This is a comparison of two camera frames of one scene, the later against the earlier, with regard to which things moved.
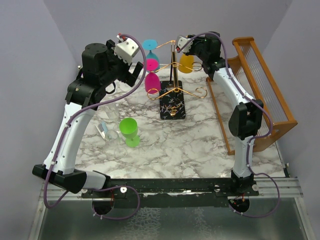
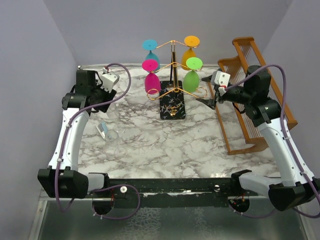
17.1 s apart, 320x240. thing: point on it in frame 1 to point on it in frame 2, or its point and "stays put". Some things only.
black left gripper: x=127 y=77 to x=108 y=96
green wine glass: x=128 y=127 to x=191 y=80
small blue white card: x=103 y=129 stays put
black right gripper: x=195 y=40 to x=210 y=102
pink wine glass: x=152 y=81 stays put
